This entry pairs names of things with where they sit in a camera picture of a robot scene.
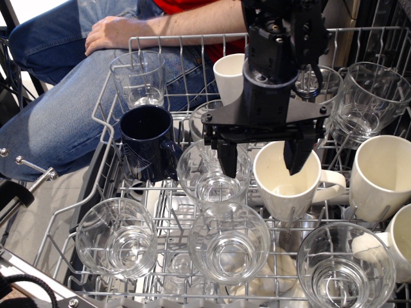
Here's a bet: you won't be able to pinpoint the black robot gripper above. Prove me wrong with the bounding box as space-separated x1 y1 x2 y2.
201 25 333 179

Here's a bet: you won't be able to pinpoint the clear glass cup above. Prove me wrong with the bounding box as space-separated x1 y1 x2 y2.
177 140 252 209
75 197 157 280
331 62 410 149
291 65 343 133
297 222 396 307
188 202 270 286

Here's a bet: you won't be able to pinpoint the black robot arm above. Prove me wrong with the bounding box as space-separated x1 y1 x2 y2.
202 1 331 177

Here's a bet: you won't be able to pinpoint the person's bare forearm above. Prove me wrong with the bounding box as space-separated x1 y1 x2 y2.
138 1 246 47

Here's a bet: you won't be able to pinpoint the person's resting hand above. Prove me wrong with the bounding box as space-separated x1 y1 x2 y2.
85 16 148 56

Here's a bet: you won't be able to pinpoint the clear glass behind middle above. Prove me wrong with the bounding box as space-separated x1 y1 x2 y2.
189 99 223 142

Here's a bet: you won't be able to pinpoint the white mug back centre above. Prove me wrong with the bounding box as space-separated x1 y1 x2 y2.
213 53 245 106

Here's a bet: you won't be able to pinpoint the dark blue ceramic mug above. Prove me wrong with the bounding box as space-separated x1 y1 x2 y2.
119 105 182 184

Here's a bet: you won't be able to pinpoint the large white mug right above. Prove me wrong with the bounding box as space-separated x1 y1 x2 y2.
349 135 410 223

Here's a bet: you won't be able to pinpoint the white dish on lower rack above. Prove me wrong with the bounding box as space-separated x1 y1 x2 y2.
220 246 310 307

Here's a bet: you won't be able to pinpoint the tall clear glass back left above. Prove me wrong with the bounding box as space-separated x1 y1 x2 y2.
110 51 166 109

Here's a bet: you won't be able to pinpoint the small glass on lower rack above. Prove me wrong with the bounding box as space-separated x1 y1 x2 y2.
163 252 205 295

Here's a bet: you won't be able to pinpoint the white mug far right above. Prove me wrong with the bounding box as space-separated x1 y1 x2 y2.
351 204 410 283

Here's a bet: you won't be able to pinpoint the blue jeans legs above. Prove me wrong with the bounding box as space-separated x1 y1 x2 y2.
1 1 223 182

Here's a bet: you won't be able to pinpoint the grey wire dishwasher rack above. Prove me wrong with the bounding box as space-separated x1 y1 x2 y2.
35 26 410 307

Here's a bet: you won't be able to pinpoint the metal clamp with black handle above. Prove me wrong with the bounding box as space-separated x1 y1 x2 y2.
1 156 58 227

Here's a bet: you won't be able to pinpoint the black braided cable bottom left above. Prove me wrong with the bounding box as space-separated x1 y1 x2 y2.
0 273 58 308

